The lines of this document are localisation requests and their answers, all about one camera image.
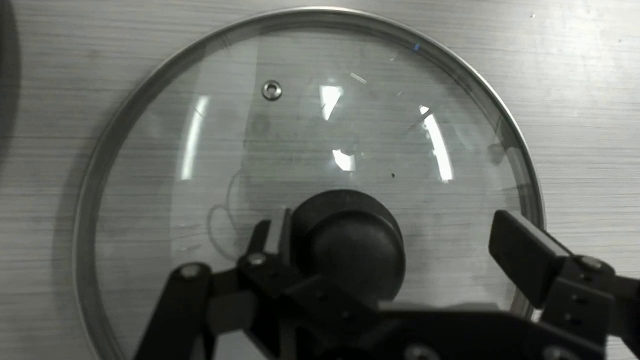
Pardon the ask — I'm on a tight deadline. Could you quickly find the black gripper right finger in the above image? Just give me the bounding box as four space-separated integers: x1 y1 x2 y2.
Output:
487 207 640 360

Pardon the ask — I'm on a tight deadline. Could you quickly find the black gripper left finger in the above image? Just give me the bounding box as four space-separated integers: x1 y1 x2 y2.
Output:
131 205 378 360

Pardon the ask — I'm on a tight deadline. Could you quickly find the glass lid with black knob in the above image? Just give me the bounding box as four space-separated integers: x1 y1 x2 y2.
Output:
69 5 546 360

